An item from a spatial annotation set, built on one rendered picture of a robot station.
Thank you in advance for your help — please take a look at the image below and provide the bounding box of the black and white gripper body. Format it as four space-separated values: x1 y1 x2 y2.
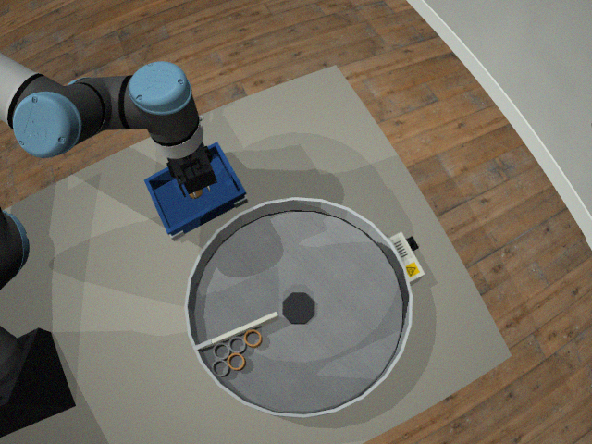
167 142 217 197

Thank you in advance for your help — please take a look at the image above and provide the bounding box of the grey metal bushing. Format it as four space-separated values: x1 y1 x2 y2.
213 343 232 361
212 360 231 377
228 337 247 354

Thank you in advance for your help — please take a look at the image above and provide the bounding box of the blue crate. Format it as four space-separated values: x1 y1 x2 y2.
146 142 248 240

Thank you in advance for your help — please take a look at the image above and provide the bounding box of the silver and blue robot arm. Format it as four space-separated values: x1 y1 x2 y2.
0 53 204 380

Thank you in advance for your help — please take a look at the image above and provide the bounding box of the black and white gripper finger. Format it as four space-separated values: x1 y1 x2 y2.
166 162 197 198
204 146 213 192

